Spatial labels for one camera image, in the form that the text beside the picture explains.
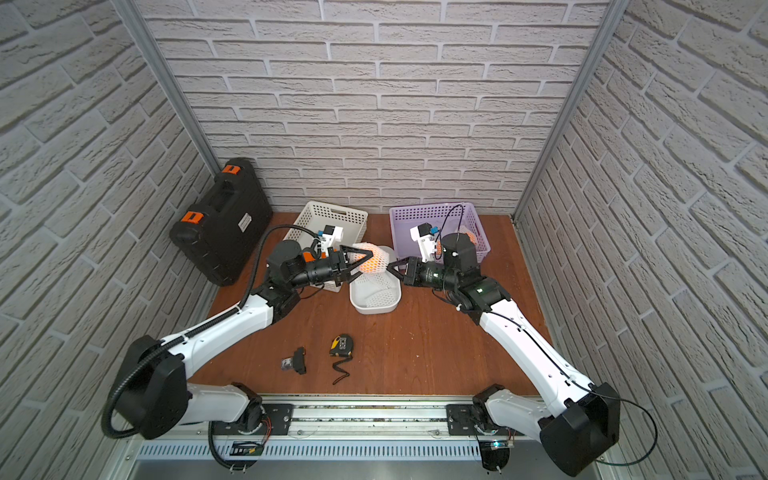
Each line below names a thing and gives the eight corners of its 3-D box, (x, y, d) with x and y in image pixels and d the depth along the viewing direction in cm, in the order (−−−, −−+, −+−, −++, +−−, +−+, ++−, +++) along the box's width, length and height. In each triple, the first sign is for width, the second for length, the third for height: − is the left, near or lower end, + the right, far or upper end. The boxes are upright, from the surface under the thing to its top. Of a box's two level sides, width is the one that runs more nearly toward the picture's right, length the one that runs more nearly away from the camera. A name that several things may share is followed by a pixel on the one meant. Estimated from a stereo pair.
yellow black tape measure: (329, 367, 84) (327, 363, 81) (333, 338, 89) (331, 334, 86) (351, 367, 84) (350, 363, 81) (354, 339, 89) (352, 334, 87)
